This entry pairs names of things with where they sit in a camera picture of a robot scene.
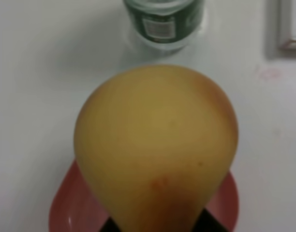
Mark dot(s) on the white flat box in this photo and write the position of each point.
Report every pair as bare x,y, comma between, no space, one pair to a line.
287,24

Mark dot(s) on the tan squishy bun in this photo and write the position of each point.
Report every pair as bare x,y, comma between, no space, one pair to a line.
154,144

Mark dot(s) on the pink square plate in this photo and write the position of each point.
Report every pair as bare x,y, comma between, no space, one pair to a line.
74,208

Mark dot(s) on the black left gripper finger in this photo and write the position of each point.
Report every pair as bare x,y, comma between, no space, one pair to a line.
211,222

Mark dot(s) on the clear water bottle green label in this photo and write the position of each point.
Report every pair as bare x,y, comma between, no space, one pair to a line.
166,24

